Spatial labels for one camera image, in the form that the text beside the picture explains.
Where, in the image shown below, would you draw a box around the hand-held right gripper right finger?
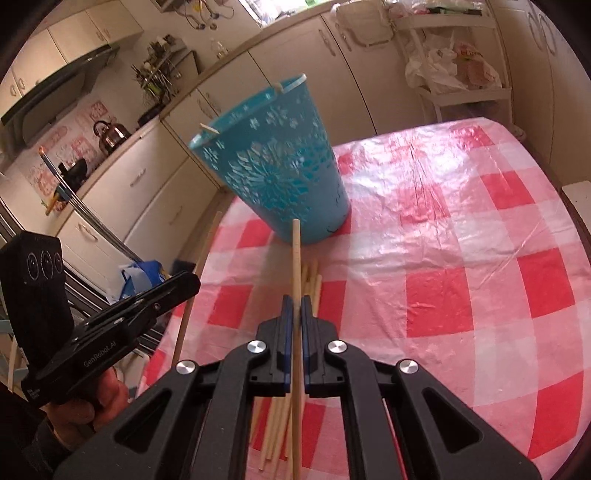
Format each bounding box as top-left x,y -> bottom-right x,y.
301,295 -> 541,480

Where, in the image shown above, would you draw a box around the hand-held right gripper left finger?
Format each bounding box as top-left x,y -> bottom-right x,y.
53,295 -> 294,480

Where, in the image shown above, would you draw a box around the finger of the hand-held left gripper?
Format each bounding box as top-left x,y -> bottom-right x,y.
108,271 -> 202,324

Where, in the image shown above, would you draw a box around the blue perforated plastic basket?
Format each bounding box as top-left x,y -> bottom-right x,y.
188,73 -> 352,244

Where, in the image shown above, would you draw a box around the person's left hand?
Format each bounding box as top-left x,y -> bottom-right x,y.
45,367 -> 132,452

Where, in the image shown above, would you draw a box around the blue printed bag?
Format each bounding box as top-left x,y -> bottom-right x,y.
119,260 -> 165,302

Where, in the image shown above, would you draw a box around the chrome metal pole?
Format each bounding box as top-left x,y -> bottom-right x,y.
38,147 -> 141,265

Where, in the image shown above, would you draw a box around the cream kitchen base cabinets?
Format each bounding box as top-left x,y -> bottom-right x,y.
55,14 -> 444,282

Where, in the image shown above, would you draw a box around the black wok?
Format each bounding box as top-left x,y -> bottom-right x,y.
58,158 -> 89,186

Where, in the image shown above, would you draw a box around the red white checkered tablecloth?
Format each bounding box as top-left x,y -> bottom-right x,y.
139,117 -> 588,480

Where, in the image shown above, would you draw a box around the steel kettle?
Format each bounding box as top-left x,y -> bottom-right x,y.
93,120 -> 132,156

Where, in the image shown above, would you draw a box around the black range hood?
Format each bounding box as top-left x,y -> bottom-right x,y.
0,44 -> 122,149

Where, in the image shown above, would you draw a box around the metal dish rack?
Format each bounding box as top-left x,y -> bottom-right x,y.
131,41 -> 184,105

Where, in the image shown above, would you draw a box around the white shelf trolley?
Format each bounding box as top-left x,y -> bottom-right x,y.
392,9 -> 514,136

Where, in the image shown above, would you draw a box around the white plastic bag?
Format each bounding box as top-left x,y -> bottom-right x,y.
405,34 -> 459,91

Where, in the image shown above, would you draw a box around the white stool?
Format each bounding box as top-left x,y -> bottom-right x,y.
560,181 -> 591,219

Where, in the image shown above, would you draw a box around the white hanging plastic bin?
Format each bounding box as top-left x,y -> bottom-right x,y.
335,4 -> 399,49

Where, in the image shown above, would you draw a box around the red printed plastic bag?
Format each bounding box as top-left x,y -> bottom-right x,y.
455,41 -> 502,91

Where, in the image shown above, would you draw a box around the cream tall cabinet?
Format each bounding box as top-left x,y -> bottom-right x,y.
489,0 -> 591,195

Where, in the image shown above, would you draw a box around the pink wall sticker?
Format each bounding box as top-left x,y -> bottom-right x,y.
23,99 -> 110,200

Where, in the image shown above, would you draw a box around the cream upper wall cabinets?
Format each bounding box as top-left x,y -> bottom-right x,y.
0,0 -> 145,112

